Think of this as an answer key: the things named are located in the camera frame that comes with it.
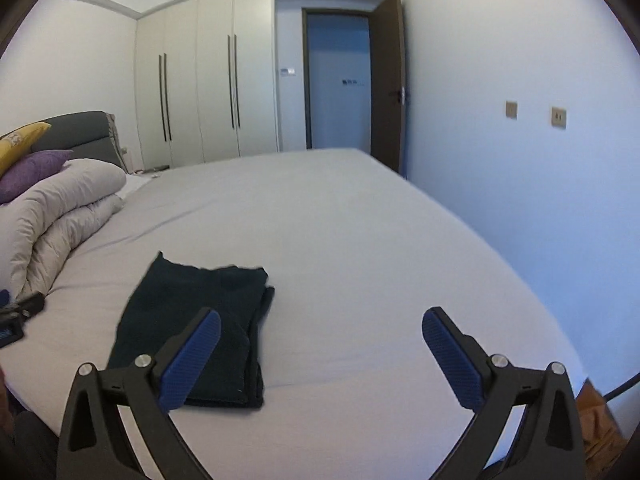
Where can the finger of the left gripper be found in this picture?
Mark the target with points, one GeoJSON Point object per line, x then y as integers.
{"type": "Point", "coordinates": [30, 306]}

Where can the wall socket plate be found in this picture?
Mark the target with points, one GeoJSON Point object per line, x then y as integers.
{"type": "Point", "coordinates": [558, 117]}

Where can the cream wardrobe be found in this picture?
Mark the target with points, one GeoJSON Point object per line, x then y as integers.
{"type": "Point", "coordinates": [205, 82]}

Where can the wall switch plate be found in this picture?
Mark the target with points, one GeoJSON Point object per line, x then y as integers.
{"type": "Point", "coordinates": [511, 109]}

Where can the white bed mattress sheet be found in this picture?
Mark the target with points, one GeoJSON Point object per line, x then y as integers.
{"type": "Point", "coordinates": [356, 255]}

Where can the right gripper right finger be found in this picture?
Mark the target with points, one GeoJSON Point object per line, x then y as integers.
{"type": "Point", "coordinates": [525, 423]}

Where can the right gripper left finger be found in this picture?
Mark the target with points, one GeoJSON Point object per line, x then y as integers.
{"type": "Point", "coordinates": [93, 440]}

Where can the brown wooden door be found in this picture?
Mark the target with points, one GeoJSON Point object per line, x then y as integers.
{"type": "Point", "coordinates": [388, 84]}

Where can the yellow pillow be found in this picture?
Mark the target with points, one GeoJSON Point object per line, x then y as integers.
{"type": "Point", "coordinates": [15, 144]}

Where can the dark grey headboard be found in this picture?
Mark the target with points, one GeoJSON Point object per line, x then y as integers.
{"type": "Point", "coordinates": [91, 134]}

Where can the cardboard box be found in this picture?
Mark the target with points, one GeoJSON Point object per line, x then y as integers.
{"type": "Point", "coordinates": [603, 441]}

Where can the grey folded duvet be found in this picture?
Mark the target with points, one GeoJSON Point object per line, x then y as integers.
{"type": "Point", "coordinates": [41, 227]}

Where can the purple pillow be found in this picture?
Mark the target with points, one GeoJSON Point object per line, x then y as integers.
{"type": "Point", "coordinates": [29, 170]}

